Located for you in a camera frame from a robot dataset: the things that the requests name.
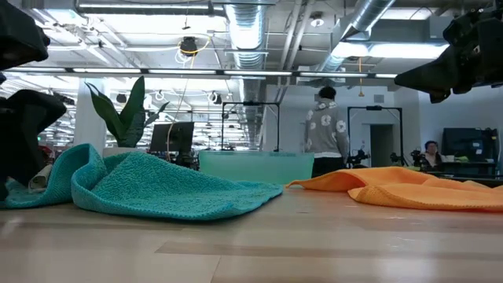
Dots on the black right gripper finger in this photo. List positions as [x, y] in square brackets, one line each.
[436, 78]

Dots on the black background robot arm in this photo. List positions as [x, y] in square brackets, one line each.
[357, 157]
[415, 157]

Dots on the dark office desk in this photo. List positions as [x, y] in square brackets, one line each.
[463, 168]

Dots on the dark wall screen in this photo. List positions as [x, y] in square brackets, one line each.
[467, 143]

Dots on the red equipment cart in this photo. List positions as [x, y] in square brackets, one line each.
[46, 153]

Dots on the person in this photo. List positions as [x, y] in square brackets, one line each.
[326, 126]
[431, 155]

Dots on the long ceiling light bar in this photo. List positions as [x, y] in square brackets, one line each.
[181, 72]

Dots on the orange microfiber towel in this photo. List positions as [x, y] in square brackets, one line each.
[412, 188]

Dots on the teal translucent plastic basket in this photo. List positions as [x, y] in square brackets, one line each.
[255, 167]

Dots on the silver ceiling duct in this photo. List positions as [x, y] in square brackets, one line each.
[245, 31]
[365, 15]

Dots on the black background frame stand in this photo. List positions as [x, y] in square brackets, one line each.
[251, 104]
[373, 107]

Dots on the teal microfiber towel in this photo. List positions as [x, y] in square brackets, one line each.
[157, 184]

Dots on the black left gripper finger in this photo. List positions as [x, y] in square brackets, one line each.
[23, 129]

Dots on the black background monitor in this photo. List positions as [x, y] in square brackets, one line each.
[173, 137]

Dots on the green snake plant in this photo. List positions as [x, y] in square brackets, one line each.
[125, 122]

